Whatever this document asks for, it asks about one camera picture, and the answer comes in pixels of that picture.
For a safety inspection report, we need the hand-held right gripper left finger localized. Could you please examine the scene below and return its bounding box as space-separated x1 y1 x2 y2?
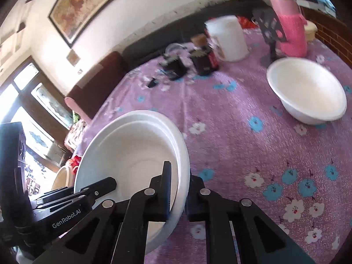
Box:
33 161 173 264

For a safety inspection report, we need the cream plastic bowl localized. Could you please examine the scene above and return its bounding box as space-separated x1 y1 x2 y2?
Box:
52 165 76 191

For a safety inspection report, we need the white plastic jar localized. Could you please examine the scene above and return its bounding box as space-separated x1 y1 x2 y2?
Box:
206 15 251 62

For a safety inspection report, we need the dark bottle with cork lid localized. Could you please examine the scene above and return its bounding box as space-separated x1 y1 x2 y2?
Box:
190 34 220 76

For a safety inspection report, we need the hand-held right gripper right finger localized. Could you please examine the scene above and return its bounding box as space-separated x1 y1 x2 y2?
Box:
185 176 317 264

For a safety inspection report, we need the large framed wall painting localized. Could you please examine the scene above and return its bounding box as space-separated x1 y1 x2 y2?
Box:
48 0 146 47

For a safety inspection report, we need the black device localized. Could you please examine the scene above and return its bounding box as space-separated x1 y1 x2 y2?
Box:
158 52 189 81

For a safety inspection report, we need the wooden glass door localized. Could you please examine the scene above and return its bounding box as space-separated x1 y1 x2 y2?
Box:
0 55 75 198

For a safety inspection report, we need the black phone stand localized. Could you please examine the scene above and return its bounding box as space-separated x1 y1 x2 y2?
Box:
251 8 288 62

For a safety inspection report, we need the glass bottle with pink sleeve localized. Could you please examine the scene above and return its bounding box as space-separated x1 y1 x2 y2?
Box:
267 0 308 58

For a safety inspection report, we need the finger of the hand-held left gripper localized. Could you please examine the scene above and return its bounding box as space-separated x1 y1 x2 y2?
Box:
44 177 116 200
37 194 97 209

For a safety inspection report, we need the brown armchair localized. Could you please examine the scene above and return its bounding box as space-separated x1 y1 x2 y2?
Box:
64 51 127 124

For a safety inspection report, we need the small cream container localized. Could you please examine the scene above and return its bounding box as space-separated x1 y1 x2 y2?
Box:
305 20 318 42

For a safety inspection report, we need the small framed wall picture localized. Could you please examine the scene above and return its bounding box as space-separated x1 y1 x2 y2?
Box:
67 49 81 66

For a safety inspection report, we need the dark sofa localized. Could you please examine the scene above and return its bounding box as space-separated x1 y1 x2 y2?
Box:
121 0 273 69

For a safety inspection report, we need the patterned cushion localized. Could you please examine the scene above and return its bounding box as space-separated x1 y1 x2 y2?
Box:
67 118 88 154

